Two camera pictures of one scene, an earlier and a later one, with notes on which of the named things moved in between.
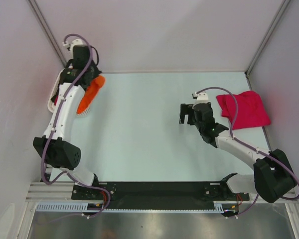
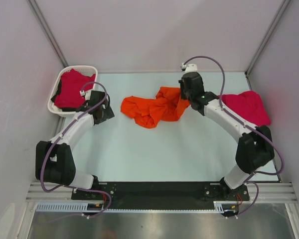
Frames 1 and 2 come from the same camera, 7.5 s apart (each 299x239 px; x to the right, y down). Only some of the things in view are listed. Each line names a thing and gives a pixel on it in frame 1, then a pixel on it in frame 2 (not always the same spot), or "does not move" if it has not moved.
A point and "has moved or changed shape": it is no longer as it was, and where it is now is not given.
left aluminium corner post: x=46 y=28 does not move
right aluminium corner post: x=247 y=72 does not move
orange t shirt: x=90 y=93 has moved or changed shape
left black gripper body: x=94 y=69 -> x=107 y=113
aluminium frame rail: x=43 y=191 does not move
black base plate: x=156 y=194 does not move
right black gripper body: x=199 y=124 -> x=185 y=94
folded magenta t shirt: x=251 y=111 does not move
